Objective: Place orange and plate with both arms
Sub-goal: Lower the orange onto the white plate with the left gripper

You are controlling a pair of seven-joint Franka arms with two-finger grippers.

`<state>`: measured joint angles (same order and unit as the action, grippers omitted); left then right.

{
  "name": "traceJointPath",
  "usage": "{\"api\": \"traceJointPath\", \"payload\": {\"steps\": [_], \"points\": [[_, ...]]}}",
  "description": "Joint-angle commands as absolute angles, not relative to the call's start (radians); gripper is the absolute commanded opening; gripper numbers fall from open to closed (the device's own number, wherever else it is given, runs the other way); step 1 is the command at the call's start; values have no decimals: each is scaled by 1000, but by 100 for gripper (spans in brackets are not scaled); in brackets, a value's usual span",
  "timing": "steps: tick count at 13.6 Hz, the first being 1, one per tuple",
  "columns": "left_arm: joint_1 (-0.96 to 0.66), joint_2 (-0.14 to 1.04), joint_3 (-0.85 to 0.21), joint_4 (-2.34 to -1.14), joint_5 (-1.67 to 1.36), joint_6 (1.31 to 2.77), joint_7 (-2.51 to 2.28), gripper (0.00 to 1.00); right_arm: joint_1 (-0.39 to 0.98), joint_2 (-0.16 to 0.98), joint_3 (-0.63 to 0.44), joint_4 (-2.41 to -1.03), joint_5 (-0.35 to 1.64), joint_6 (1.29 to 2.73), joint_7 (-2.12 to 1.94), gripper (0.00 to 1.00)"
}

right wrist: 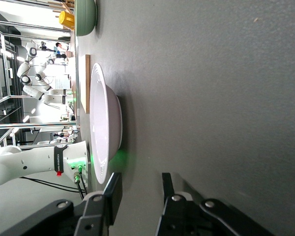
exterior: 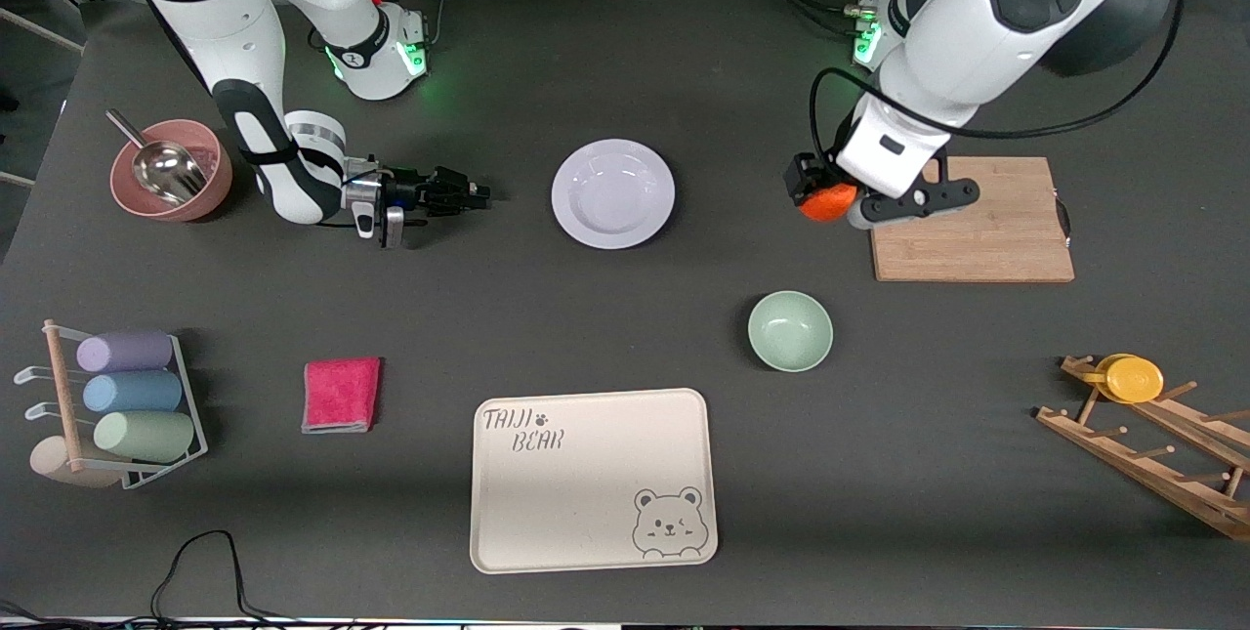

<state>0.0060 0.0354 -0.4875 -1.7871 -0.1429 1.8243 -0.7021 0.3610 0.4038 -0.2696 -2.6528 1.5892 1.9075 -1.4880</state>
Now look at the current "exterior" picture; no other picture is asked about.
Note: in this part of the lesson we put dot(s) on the blue cup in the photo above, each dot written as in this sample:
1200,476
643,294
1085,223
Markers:
132,393

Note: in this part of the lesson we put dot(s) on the metal scoop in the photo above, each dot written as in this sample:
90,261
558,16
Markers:
166,171

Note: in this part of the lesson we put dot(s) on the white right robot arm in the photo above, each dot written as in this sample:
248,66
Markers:
225,15

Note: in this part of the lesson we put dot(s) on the pink bowl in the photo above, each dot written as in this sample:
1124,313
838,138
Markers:
213,195

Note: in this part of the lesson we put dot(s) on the orange fruit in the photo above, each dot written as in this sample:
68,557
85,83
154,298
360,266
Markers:
825,205

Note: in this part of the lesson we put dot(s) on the beige cup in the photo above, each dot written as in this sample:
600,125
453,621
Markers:
49,462

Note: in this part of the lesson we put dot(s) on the beige bear print tray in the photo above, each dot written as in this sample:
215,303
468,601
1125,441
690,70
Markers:
586,493

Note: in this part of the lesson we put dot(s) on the wooden cutting board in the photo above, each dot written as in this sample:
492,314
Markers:
996,239

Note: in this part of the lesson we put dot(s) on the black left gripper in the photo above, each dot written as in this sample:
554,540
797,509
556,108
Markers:
804,175

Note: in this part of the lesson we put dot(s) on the white round plate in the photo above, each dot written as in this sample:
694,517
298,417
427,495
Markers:
613,193

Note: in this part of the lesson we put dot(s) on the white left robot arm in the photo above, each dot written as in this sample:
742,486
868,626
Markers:
977,34

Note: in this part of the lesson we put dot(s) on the green cup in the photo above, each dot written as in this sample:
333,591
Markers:
145,437

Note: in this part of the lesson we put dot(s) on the wooden peg drying rack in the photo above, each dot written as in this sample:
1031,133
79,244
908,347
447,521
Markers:
1123,464

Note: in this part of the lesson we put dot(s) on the purple cup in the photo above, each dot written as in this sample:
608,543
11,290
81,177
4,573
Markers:
125,352

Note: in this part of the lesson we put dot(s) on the yellow cup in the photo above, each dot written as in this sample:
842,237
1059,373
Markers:
1133,380

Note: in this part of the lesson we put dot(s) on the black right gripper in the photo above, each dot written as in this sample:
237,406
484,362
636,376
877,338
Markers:
403,192

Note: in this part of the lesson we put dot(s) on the mint green bowl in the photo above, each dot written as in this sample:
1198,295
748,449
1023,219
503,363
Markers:
790,331

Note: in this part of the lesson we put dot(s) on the folded pink cloth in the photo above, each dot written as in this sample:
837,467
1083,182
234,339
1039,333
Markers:
340,396

